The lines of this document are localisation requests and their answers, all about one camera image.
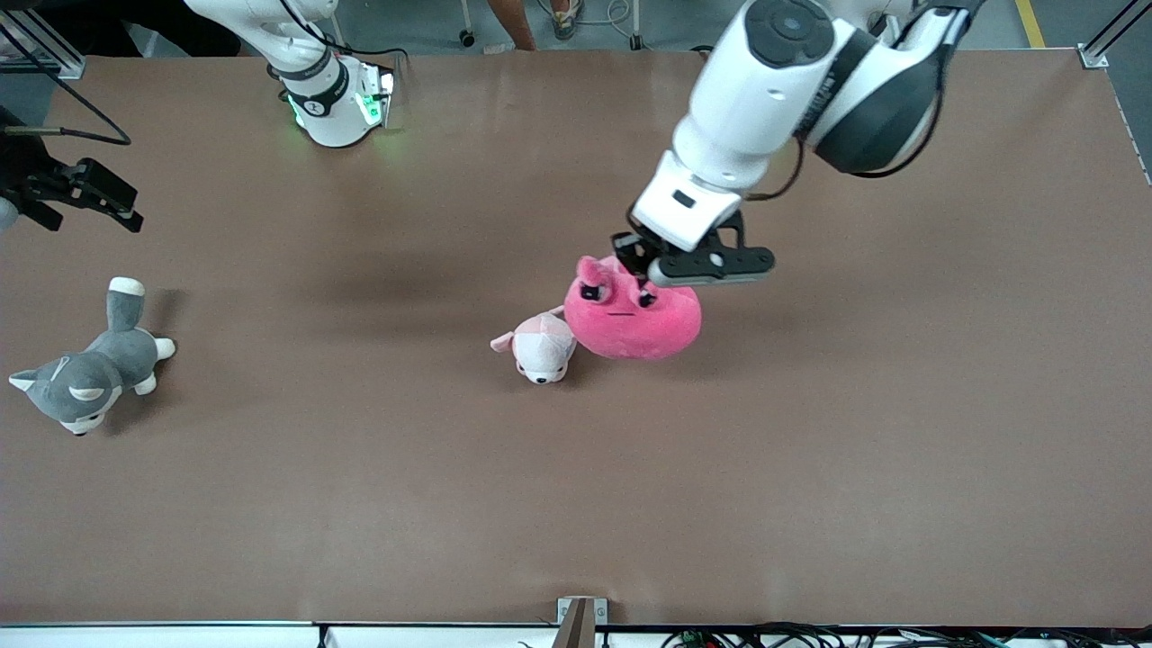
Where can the aluminium frame profile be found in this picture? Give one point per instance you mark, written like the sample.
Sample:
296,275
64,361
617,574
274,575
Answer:
1093,56
63,63

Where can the small white pink plush toy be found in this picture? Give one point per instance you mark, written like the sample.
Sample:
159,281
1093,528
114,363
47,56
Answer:
540,355

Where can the person's shoe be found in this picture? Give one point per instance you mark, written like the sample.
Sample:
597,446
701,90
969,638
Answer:
565,22

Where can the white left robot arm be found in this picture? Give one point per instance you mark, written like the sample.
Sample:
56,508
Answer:
774,99

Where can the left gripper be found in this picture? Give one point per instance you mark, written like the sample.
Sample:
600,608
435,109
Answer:
627,247

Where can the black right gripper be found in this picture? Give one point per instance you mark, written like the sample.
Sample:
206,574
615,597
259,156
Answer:
27,173

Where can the grey white husky plush toy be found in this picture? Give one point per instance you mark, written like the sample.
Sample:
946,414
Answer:
99,369

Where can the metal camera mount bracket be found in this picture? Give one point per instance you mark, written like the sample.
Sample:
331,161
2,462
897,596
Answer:
580,621

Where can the person's bare leg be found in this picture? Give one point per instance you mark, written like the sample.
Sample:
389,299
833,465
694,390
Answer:
513,22

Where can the pink round plush toy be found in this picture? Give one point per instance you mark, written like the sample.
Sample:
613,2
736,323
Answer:
630,328

